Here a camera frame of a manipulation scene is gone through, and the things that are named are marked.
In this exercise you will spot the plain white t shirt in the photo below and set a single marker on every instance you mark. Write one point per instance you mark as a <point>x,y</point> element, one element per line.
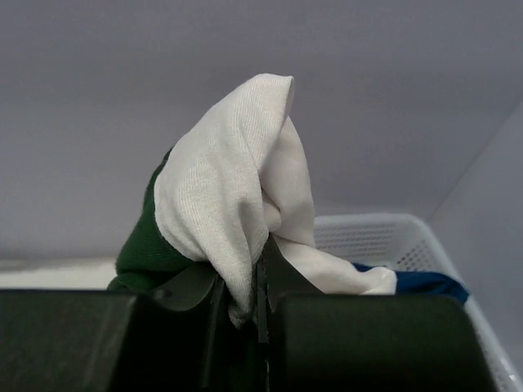
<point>238,178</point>

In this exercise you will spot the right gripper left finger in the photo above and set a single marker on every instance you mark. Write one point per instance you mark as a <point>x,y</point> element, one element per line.
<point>165,340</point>

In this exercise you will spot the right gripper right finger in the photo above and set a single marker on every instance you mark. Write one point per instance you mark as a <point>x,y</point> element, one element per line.
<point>333,342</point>

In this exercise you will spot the dark green t shirt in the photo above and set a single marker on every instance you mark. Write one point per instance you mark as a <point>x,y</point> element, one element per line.
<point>147,260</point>

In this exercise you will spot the blue t shirt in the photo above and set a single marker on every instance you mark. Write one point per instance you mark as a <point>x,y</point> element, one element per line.
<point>430,283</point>

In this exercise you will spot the white plastic basket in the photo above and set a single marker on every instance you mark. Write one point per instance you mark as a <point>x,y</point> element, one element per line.
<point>403,242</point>

